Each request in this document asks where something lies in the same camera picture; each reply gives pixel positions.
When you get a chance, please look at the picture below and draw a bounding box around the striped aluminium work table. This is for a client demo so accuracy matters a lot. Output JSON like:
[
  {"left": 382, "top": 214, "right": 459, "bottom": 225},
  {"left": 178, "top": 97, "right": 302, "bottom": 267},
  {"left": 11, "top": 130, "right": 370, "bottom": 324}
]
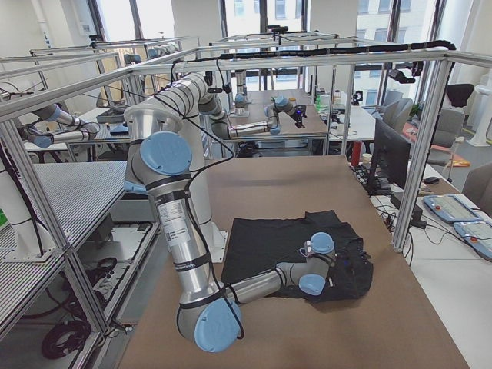
[{"left": 0, "top": 160, "right": 130, "bottom": 266}]

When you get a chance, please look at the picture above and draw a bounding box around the blue teach pendant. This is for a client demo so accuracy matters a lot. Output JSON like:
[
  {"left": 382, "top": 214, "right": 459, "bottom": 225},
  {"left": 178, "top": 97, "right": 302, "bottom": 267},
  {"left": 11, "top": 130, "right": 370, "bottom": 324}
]
[{"left": 423, "top": 194, "right": 483, "bottom": 224}]

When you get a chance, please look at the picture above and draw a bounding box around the black computer monitor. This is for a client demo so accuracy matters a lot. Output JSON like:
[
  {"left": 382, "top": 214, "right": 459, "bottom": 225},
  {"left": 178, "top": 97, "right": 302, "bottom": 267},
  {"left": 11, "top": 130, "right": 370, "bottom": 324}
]
[{"left": 367, "top": 118, "right": 411, "bottom": 195}]

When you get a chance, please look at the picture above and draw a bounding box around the black graphic t-shirt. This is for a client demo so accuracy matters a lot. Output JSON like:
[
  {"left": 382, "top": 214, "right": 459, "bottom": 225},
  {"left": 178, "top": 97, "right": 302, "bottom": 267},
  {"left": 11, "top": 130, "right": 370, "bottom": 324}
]
[{"left": 221, "top": 210, "right": 374, "bottom": 303}]

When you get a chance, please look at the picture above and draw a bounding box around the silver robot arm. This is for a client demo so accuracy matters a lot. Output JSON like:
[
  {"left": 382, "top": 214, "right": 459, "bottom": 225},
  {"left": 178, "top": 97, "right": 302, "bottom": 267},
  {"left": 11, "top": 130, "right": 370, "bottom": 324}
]
[
  {"left": 208, "top": 91, "right": 308, "bottom": 140},
  {"left": 125, "top": 73, "right": 335, "bottom": 353}
]

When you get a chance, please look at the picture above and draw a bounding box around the aluminium frame cage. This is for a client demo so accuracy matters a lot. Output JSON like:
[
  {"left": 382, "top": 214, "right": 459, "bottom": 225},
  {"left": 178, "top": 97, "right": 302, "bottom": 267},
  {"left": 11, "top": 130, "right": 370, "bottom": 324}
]
[{"left": 1, "top": 47, "right": 446, "bottom": 336}]

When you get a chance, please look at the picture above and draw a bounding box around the red thermos bottle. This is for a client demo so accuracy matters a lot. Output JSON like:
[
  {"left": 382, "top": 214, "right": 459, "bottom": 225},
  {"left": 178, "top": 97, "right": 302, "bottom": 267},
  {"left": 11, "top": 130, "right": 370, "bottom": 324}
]
[{"left": 351, "top": 141, "right": 363, "bottom": 168}]

